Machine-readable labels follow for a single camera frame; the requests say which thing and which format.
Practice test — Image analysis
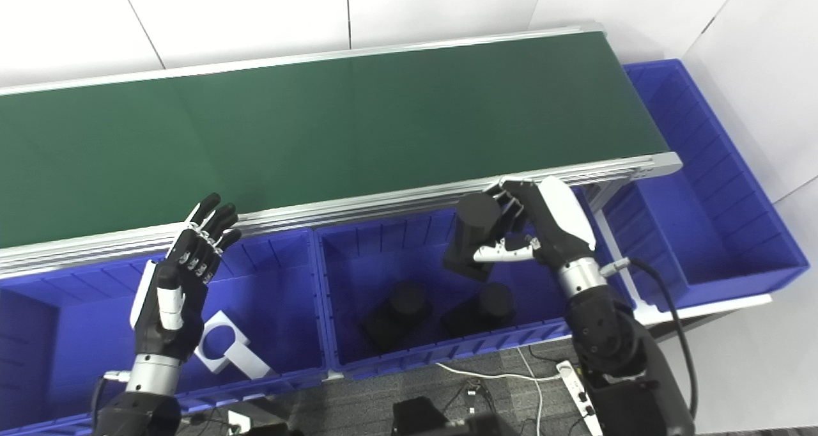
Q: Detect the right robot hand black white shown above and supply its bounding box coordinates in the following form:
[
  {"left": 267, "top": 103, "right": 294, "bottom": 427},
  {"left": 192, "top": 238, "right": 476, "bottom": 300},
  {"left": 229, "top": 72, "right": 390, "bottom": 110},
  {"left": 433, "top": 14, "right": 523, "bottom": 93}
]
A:
[{"left": 473, "top": 176, "right": 598, "bottom": 270}]

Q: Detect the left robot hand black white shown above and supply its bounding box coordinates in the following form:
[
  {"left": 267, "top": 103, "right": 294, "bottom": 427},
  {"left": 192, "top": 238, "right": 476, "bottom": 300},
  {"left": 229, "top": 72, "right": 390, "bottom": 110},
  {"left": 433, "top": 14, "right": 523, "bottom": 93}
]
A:
[{"left": 130, "top": 193, "right": 242, "bottom": 363}]

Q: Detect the black cylinder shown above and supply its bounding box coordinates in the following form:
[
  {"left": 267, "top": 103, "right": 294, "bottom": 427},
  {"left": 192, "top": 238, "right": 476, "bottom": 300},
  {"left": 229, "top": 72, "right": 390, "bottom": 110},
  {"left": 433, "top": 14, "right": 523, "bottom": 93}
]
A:
[
  {"left": 361, "top": 281, "right": 432, "bottom": 354},
  {"left": 441, "top": 283, "right": 517, "bottom": 338},
  {"left": 443, "top": 193, "right": 512, "bottom": 281}
]

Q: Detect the blue bin with white part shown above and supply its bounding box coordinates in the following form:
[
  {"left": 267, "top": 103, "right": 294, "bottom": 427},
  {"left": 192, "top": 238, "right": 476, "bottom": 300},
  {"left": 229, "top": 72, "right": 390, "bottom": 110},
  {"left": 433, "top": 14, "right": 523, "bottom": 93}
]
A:
[{"left": 0, "top": 228, "right": 330, "bottom": 436}]

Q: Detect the empty blue bin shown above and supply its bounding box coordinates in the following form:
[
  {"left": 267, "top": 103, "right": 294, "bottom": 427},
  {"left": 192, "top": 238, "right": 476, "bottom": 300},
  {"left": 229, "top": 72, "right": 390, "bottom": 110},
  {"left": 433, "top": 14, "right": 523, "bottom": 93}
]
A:
[{"left": 601, "top": 59, "right": 809, "bottom": 310}]

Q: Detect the blue bin with black parts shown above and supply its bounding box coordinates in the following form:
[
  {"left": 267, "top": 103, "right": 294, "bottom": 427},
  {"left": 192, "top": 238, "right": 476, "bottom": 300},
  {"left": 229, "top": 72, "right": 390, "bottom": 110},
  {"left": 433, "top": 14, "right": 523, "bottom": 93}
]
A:
[{"left": 315, "top": 187, "right": 630, "bottom": 380}]

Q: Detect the green conveyor belt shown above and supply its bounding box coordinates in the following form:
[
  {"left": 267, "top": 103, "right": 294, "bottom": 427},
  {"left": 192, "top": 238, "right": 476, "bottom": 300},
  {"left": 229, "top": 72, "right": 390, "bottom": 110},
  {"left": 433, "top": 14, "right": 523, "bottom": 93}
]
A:
[
  {"left": 0, "top": 20, "right": 683, "bottom": 280},
  {"left": 0, "top": 31, "right": 668, "bottom": 248}
]

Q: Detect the white power strip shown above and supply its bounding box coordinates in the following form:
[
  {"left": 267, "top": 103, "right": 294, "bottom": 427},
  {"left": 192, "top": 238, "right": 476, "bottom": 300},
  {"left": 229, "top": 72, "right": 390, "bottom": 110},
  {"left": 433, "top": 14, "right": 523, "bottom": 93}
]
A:
[{"left": 556, "top": 359, "right": 605, "bottom": 436}]

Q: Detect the black box on floor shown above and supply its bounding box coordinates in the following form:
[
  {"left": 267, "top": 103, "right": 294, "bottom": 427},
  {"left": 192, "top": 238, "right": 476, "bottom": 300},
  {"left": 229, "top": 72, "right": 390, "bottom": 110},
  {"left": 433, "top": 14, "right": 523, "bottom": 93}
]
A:
[{"left": 391, "top": 396, "right": 451, "bottom": 436}]

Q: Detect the white ring bracket part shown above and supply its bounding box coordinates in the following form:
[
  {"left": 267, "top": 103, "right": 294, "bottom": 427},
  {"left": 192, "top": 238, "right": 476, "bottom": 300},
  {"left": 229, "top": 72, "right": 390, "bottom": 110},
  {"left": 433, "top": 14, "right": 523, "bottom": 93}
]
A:
[{"left": 192, "top": 310, "right": 272, "bottom": 380}]

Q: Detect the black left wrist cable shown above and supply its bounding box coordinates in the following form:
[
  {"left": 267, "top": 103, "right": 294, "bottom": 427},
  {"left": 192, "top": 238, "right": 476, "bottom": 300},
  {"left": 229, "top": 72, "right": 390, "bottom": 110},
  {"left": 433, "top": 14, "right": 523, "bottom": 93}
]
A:
[{"left": 89, "top": 371, "right": 132, "bottom": 419}]

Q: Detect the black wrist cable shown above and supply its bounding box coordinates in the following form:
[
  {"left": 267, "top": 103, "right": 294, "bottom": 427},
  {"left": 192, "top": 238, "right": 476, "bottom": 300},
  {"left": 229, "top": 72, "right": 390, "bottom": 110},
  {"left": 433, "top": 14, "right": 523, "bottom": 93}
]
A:
[
  {"left": 601, "top": 257, "right": 698, "bottom": 421},
  {"left": 89, "top": 371, "right": 132, "bottom": 419}
]

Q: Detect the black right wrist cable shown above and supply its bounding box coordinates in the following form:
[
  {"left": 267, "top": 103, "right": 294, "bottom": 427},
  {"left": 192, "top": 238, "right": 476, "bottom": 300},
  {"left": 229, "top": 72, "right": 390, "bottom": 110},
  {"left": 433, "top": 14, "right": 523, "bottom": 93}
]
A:
[{"left": 601, "top": 257, "right": 698, "bottom": 421}]

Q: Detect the white floor cable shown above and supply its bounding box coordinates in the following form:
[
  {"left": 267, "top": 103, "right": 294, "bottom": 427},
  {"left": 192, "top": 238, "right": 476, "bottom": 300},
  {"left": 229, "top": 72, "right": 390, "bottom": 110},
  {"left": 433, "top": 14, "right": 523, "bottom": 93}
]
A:
[{"left": 435, "top": 346, "right": 564, "bottom": 436}]

